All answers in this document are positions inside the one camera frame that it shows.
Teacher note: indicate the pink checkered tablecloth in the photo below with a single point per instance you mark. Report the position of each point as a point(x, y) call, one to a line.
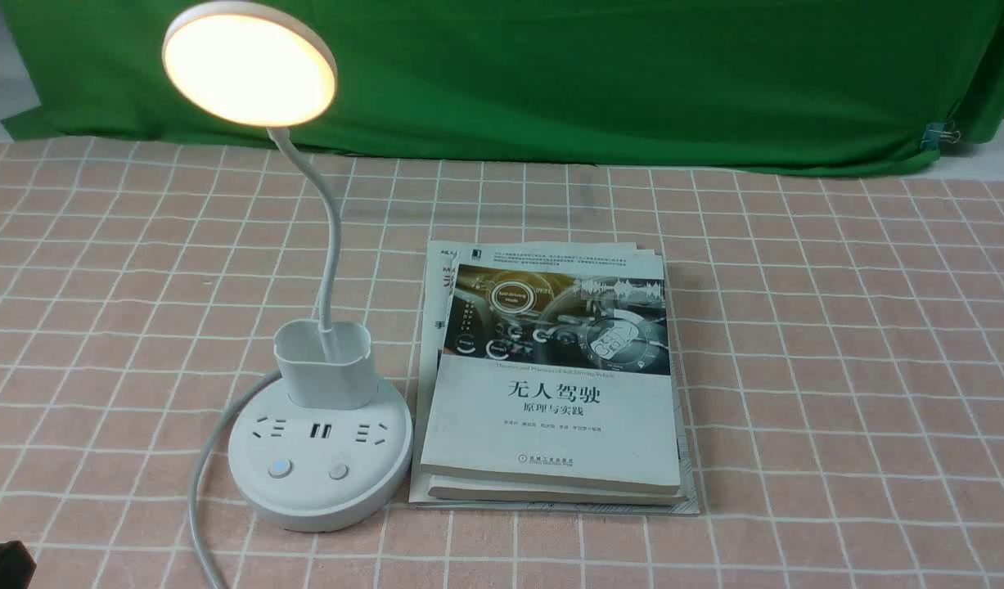
point(840, 360)

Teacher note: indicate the blue binder clip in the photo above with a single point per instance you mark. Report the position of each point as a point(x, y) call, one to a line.
point(938, 134)

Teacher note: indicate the green backdrop cloth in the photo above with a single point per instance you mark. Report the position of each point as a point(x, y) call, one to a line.
point(833, 89)

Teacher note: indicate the top book self-driving cover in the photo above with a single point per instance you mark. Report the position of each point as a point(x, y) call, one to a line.
point(551, 401)

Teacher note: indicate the white desk lamp with base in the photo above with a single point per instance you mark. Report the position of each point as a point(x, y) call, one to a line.
point(325, 441)

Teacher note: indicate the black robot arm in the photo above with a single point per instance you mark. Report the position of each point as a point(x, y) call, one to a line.
point(17, 565)

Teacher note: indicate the bottom thin book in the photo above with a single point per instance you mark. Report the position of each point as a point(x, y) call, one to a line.
point(424, 327)

